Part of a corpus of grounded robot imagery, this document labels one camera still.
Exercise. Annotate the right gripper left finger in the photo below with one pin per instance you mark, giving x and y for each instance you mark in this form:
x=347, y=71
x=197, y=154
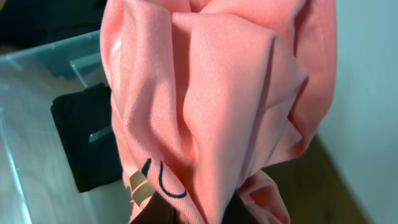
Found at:
x=157, y=211

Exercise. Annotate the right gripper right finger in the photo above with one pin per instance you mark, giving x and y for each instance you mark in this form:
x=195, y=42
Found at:
x=237, y=212

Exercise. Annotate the black taped cloth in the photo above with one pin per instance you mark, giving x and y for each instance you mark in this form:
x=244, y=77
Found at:
x=83, y=122

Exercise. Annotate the pink printed shirt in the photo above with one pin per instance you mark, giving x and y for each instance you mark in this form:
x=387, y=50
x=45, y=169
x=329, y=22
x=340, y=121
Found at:
x=206, y=94

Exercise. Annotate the clear plastic storage bin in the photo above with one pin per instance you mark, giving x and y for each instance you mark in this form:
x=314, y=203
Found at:
x=37, y=184

